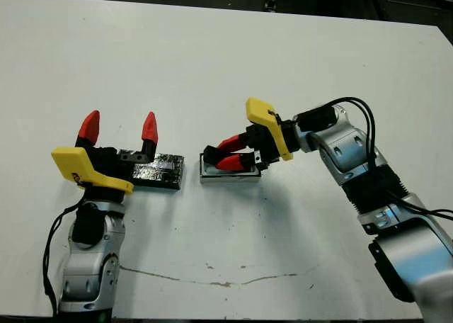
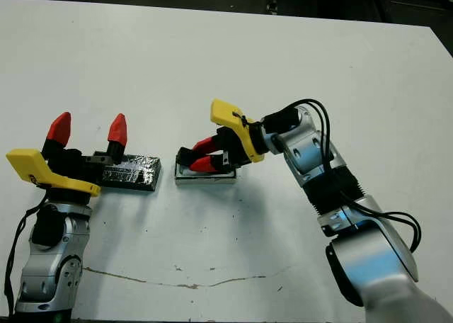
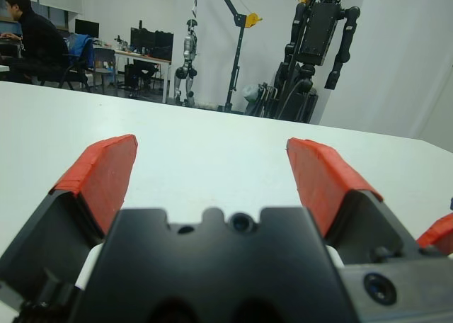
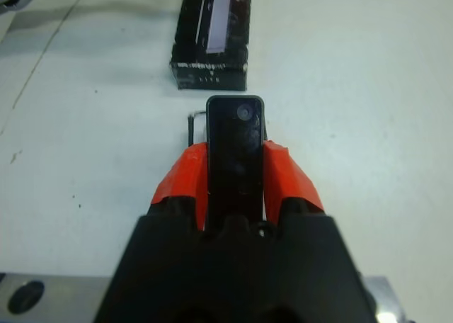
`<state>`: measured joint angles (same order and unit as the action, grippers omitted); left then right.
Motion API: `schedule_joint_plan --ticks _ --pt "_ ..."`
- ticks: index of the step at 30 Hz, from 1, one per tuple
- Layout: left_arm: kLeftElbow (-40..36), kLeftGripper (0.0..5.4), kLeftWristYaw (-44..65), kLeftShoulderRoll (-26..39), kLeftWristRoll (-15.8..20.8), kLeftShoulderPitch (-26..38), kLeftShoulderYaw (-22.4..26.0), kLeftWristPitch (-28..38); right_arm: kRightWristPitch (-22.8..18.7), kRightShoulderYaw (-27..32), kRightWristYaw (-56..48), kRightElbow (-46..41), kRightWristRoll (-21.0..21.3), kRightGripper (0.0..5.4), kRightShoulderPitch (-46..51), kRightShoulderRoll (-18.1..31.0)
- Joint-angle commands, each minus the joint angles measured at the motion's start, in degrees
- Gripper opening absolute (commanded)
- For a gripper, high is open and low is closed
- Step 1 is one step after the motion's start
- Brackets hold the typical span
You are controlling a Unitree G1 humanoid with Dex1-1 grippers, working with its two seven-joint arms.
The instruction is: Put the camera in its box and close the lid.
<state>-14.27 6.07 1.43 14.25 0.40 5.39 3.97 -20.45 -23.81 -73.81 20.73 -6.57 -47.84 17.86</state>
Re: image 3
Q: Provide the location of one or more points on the wide black computer monitor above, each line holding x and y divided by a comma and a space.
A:
142, 39
164, 45

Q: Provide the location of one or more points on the white office desk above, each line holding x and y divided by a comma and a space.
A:
141, 58

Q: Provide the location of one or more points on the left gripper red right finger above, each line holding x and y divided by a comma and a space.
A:
325, 181

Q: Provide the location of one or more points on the folded black cart grey bag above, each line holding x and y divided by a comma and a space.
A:
260, 100

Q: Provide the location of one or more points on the black hoist crane yellow winch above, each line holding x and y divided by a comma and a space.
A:
240, 46

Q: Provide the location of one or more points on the blue jacket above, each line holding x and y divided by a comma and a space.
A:
84, 50

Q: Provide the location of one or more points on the big black humanoid robot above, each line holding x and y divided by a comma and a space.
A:
315, 36

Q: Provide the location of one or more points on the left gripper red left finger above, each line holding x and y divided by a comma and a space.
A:
102, 181

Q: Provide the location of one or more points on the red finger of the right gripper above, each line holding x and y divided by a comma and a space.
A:
440, 234

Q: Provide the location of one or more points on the silver humanoid robot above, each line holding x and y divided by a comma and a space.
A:
187, 54

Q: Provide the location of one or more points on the black office chair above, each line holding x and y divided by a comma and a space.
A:
76, 71

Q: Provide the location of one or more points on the person in black sweater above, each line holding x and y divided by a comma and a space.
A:
39, 43

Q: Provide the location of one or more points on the black computer tower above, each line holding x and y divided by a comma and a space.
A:
130, 76

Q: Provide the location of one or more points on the small black computer monitor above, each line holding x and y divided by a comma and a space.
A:
86, 28

